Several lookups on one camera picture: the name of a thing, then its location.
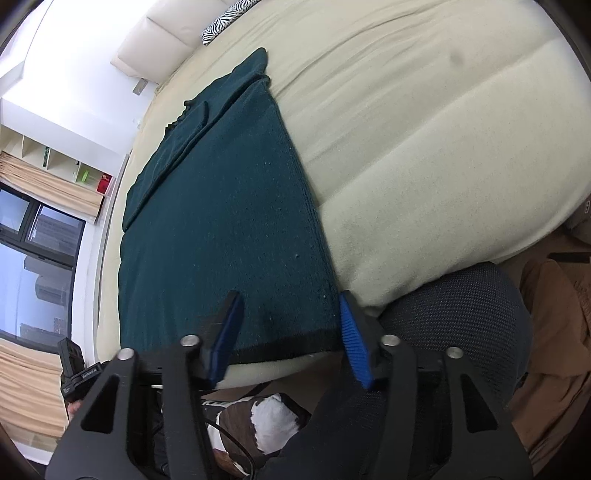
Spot dark teal knit sweater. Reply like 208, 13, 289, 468
118, 49, 341, 364

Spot brown clothing pile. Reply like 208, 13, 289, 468
501, 201, 590, 479

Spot person's left hand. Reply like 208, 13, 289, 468
66, 400, 83, 420

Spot brown white cowhide rug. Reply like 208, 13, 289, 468
202, 375, 329, 479

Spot black mesh office chair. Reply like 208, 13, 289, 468
259, 263, 533, 479

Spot dark framed window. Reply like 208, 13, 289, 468
0, 184, 85, 353

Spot red box on shelf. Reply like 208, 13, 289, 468
96, 174, 112, 195

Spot cream bed mattress sheet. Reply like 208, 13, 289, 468
95, 1, 590, 361

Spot beige curtain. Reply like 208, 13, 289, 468
0, 152, 103, 219

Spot cream padded headboard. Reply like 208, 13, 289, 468
111, 0, 230, 84

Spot zebra print pillow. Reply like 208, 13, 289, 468
201, 0, 259, 46

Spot black cable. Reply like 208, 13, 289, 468
202, 414, 260, 478

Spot white wall shelf unit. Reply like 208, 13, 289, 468
1, 125, 107, 193

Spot wall power socket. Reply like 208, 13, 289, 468
132, 78, 148, 96

